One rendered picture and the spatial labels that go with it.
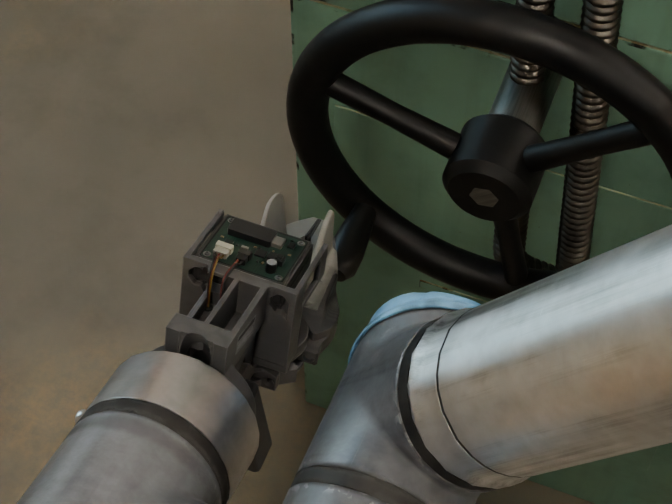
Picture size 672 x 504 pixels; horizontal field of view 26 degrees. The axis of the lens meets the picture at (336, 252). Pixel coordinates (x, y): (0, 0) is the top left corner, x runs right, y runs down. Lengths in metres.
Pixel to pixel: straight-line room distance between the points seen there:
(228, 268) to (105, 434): 0.14
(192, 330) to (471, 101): 0.46
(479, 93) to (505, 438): 0.55
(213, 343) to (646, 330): 0.29
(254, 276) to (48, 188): 1.15
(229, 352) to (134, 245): 1.11
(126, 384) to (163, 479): 0.07
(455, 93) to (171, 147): 0.84
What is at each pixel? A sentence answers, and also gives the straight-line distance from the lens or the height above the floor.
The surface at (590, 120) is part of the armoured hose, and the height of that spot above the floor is 0.81.
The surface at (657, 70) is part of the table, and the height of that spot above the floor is 0.85.
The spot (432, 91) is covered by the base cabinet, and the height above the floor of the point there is 0.64.
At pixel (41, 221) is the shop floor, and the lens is 1.93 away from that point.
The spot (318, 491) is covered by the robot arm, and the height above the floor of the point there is 0.91.
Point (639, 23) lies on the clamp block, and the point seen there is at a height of 0.89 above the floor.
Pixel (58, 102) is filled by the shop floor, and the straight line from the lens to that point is 2.04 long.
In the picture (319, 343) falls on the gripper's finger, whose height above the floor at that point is 0.79.
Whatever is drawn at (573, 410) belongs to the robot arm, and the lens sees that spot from 0.62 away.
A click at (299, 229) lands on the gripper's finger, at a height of 0.77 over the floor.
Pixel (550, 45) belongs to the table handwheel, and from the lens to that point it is 0.83.
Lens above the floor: 1.57
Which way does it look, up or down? 57 degrees down
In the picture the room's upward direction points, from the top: straight up
